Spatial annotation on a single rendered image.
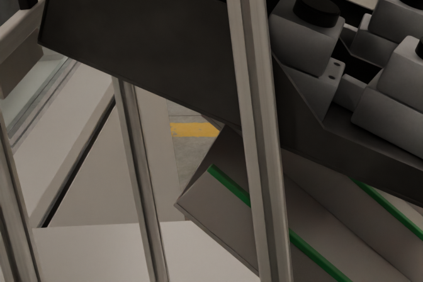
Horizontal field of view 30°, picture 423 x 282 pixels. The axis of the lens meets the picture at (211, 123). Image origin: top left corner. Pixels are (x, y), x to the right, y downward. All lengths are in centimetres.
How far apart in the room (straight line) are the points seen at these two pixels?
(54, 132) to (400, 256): 97
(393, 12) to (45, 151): 93
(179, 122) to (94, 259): 254
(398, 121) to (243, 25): 15
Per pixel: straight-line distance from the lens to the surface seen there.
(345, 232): 66
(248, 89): 45
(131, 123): 83
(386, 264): 68
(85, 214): 152
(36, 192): 133
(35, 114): 159
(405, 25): 65
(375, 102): 54
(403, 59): 52
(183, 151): 334
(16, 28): 55
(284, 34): 51
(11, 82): 57
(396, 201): 81
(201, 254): 108
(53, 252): 115
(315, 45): 51
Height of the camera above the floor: 145
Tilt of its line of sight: 24 degrees down
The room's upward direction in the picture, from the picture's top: 8 degrees counter-clockwise
